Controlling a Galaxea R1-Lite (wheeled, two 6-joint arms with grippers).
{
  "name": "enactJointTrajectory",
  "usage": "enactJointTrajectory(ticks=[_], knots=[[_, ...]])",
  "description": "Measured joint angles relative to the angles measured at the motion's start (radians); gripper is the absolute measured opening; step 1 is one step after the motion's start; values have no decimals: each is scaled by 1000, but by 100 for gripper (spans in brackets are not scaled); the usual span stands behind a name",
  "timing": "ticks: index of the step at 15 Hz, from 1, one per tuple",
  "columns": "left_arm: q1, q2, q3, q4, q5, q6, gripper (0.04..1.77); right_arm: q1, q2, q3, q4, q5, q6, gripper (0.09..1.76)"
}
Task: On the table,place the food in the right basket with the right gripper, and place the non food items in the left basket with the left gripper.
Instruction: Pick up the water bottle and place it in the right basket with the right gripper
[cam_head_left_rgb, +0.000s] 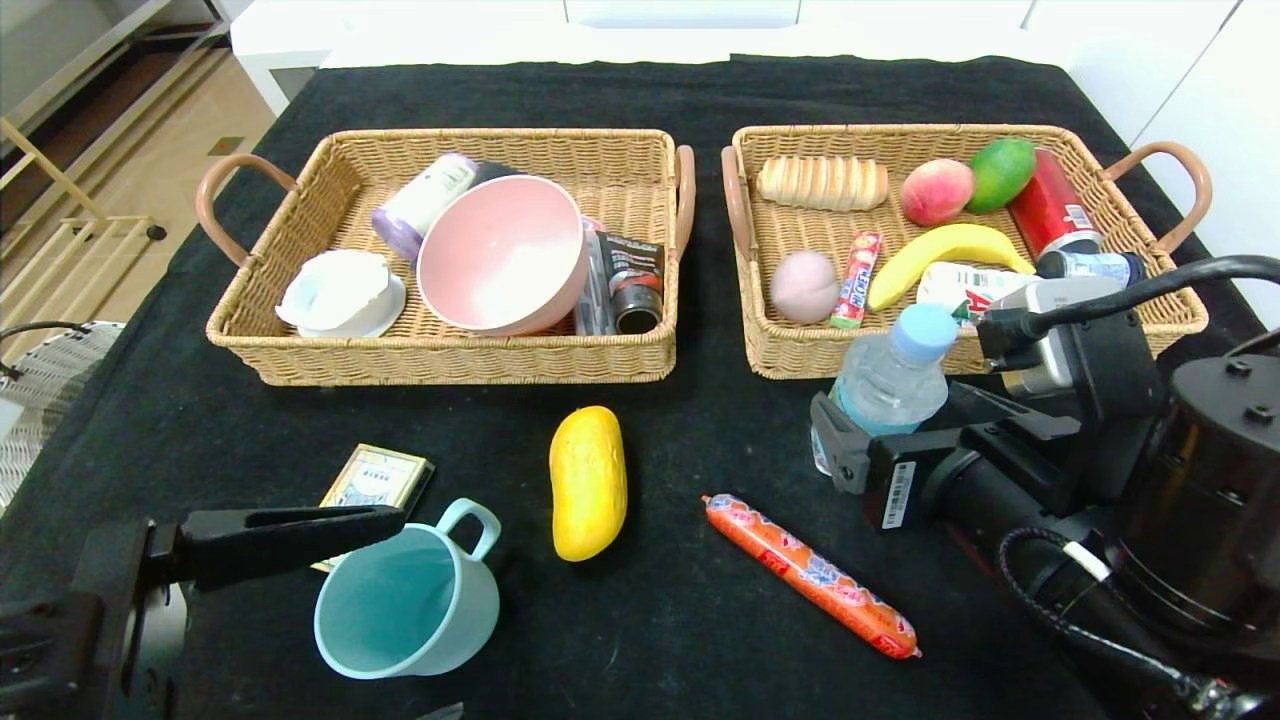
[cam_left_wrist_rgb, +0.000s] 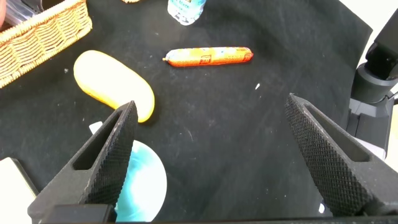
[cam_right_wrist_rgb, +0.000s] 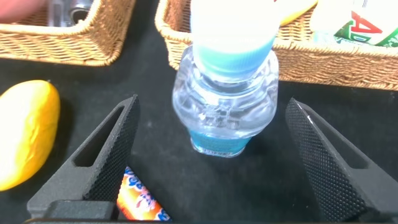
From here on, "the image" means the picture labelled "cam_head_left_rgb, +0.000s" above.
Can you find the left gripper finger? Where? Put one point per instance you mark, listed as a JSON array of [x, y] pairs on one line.
[[445, 713]]

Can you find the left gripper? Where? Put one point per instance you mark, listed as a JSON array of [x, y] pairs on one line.
[[118, 568]]

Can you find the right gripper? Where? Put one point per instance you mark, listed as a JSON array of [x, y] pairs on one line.
[[896, 494]]

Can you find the water bottle blue cap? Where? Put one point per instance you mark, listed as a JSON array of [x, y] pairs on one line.
[[895, 385]]

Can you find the white milk drink bottle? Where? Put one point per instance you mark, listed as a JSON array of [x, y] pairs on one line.
[[960, 285]]

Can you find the orange sausage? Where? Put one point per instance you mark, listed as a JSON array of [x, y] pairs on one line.
[[810, 575]]

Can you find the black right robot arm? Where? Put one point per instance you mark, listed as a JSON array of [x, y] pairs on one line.
[[1210, 480]]

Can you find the wicker basket holding food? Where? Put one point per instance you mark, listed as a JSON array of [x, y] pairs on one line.
[[800, 350]]

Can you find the wicker basket holding pink bowl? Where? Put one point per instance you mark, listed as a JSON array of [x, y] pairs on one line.
[[450, 365]]

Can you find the teal plastic mug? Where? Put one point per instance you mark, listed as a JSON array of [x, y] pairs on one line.
[[400, 600]]

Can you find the playing card box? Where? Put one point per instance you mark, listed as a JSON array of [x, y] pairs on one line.
[[380, 475]]

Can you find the red candy pack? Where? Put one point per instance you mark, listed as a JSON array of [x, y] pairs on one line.
[[857, 280]]

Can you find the yellow banana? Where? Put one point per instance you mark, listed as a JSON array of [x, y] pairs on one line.
[[940, 250]]

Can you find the pale pink peach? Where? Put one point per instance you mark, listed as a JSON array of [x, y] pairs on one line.
[[803, 287]]

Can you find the black table cloth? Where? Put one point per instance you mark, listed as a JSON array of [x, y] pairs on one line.
[[700, 450]]

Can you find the small silver jar black cap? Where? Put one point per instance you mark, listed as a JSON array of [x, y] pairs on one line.
[[1095, 266]]

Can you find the red peach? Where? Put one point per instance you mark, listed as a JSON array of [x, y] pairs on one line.
[[937, 192]]

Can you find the red soda can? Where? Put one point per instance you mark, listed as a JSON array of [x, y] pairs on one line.
[[1050, 205]]

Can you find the yellow mango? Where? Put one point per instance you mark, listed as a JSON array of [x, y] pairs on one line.
[[588, 485]]

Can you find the white ceramic dish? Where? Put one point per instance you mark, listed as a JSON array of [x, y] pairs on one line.
[[340, 293]]

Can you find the ridged bread loaf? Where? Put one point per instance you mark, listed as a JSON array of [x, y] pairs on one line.
[[820, 183]]

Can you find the green mango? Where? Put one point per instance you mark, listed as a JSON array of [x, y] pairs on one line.
[[1002, 172]]

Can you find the black packaged item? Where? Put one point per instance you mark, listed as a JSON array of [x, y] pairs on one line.
[[630, 265]]

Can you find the pink bowl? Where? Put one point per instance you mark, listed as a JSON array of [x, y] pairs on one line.
[[500, 258]]

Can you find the white bottle purple cap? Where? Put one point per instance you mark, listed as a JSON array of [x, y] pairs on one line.
[[425, 203]]

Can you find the wooden rack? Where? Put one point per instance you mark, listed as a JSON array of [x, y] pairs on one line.
[[40, 157]]

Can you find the grey shelf unit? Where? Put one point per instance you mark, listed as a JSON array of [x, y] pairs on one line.
[[100, 45]]

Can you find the white cabinet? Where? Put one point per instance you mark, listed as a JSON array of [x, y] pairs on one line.
[[400, 30]]

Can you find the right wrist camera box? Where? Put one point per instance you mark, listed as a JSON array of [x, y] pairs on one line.
[[1050, 372]]

